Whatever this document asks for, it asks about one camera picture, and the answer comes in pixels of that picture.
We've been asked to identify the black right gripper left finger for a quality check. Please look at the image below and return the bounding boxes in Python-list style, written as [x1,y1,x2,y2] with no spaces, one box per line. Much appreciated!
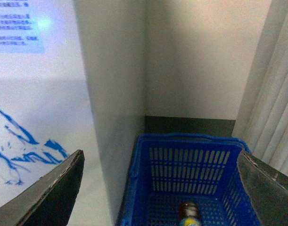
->
[0,150,84,226]

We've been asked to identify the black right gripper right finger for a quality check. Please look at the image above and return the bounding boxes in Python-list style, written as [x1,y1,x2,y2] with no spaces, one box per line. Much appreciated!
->
[237,151,288,226]

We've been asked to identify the brown drink bottle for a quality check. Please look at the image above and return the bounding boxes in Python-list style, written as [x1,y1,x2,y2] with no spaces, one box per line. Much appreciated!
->
[178,202,202,226]

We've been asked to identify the white vertical blinds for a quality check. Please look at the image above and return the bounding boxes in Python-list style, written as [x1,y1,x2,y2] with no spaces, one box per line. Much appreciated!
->
[232,0,288,176]

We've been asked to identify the blue plastic basket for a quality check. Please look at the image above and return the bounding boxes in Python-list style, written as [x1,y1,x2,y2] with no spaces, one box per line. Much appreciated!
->
[117,133,260,226]

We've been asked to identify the white chest freezer blue rim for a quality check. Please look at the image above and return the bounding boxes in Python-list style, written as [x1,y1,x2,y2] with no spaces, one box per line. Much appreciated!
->
[0,0,146,226]

